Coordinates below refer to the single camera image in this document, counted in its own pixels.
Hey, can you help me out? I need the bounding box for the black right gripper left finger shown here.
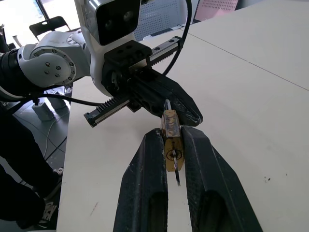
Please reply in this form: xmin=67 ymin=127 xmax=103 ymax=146
xmin=113 ymin=129 xmax=169 ymax=232

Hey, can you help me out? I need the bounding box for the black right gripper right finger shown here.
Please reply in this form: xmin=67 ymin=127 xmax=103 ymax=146
xmin=181 ymin=125 xmax=264 ymax=232

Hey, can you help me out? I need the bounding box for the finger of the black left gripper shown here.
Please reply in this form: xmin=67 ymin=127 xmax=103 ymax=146
xmin=131 ymin=79 xmax=168 ymax=119
xmin=131 ymin=69 xmax=203 ymax=127

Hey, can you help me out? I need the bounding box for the brass padlock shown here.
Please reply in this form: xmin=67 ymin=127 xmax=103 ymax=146
xmin=160 ymin=98 xmax=185 ymax=173

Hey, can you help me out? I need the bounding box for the silver padlock key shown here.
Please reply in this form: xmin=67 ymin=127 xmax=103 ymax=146
xmin=170 ymin=142 xmax=182 ymax=188

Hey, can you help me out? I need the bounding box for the white perforated chair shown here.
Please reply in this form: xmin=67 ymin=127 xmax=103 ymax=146
xmin=133 ymin=0 xmax=189 ymax=42

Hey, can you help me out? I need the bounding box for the black chair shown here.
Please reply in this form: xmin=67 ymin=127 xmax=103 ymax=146
xmin=28 ymin=15 xmax=71 ymax=42

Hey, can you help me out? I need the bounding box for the black and white shoe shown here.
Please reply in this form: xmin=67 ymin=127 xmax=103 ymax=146
xmin=38 ymin=166 xmax=65 ymax=229

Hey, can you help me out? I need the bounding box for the pink perforated chair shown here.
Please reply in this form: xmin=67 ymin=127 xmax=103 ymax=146
xmin=195 ymin=0 xmax=239 ymax=22

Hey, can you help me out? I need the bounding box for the white power adapter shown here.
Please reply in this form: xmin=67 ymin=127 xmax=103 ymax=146
xmin=32 ymin=101 xmax=54 ymax=121

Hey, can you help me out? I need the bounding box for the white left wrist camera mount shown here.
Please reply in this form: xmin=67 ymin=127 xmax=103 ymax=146
xmin=74 ymin=0 xmax=141 ymax=97

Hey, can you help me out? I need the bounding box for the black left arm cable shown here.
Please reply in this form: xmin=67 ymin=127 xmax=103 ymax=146
xmin=0 ymin=0 xmax=193 ymax=107

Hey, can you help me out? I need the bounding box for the thin white floor cable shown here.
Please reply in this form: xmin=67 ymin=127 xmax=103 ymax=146
xmin=44 ymin=113 xmax=68 ymax=158

